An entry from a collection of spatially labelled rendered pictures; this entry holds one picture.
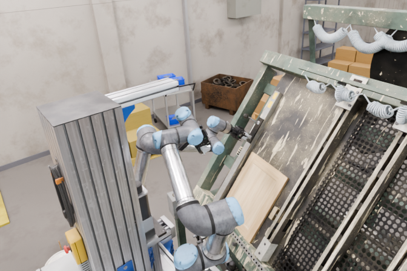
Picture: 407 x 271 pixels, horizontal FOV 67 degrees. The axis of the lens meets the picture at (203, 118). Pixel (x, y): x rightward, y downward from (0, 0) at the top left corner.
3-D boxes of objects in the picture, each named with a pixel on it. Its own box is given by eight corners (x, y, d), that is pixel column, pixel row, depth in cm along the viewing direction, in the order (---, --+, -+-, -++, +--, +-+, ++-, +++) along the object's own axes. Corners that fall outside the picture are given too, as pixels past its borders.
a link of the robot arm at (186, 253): (172, 265, 155) (169, 246, 150) (197, 256, 159) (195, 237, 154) (178, 285, 145) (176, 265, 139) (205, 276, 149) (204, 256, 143)
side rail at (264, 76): (206, 187, 258) (196, 184, 252) (271, 69, 246) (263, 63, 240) (209, 190, 253) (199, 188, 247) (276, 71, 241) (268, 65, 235)
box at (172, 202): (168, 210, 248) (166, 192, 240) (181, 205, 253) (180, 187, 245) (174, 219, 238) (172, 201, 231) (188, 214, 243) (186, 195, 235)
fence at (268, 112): (215, 202, 234) (212, 201, 232) (278, 92, 224) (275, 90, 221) (219, 206, 230) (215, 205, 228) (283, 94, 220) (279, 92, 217)
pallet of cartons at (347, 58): (366, 86, 683) (371, 58, 656) (322, 76, 762) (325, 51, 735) (383, 78, 725) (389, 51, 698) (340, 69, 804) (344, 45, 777)
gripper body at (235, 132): (241, 141, 205) (228, 136, 198) (234, 137, 212) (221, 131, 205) (247, 132, 204) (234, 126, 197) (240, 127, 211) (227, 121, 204)
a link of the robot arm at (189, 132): (181, 150, 138) (174, 133, 145) (204, 144, 141) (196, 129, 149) (181, 137, 132) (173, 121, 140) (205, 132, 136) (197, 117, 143)
